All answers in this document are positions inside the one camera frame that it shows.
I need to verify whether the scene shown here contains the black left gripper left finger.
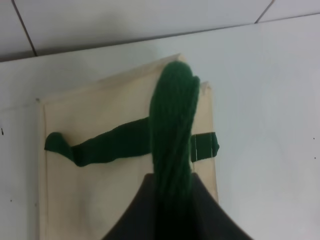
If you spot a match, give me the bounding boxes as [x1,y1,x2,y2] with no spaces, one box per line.
[103,173,157,240]

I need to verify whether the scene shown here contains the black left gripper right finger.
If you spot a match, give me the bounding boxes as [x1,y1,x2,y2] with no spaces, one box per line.
[191,173,251,240]

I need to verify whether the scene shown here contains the white linen bag green handles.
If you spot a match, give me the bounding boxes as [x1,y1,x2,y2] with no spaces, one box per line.
[35,52,221,240]

